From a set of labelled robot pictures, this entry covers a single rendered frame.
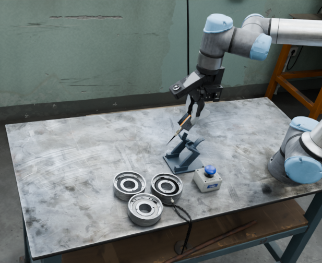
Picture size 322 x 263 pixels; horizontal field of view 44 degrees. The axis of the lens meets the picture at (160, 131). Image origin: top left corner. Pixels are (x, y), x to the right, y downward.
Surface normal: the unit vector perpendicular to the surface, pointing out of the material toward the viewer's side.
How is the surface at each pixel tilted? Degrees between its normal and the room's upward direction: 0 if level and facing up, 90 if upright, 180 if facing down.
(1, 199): 0
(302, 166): 97
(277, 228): 0
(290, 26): 47
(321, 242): 0
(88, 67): 90
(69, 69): 90
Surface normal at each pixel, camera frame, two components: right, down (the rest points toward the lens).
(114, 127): 0.15, -0.80
